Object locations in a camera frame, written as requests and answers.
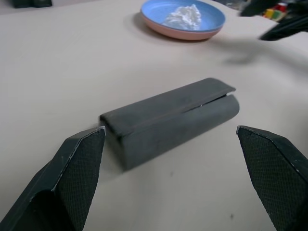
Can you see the plain black box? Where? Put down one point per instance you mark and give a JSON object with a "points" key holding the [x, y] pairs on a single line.
{"points": [[42, 3]]}

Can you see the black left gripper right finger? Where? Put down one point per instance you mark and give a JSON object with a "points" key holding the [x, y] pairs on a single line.
{"points": [[276, 178]]}

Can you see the grey glasses case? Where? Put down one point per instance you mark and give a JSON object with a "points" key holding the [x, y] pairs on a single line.
{"points": [[168, 125]]}

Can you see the pink plate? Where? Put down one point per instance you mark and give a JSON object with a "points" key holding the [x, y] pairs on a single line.
{"points": [[183, 36]]}

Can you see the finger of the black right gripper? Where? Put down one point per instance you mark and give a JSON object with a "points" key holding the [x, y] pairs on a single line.
{"points": [[288, 27], [260, 6]]}

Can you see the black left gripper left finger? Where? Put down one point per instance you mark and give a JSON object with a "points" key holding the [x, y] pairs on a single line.
{"points": [[60, 187]]}

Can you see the blue plate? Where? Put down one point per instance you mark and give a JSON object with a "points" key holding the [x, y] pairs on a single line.
{"points": [[154, 9]]}

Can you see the white tissue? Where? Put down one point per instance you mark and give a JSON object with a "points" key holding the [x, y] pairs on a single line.
{"points": [[190, 15], [172, 20]]}

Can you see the colourful background object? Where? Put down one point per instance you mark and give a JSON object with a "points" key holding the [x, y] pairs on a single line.
{"points": [[274, 13]]}

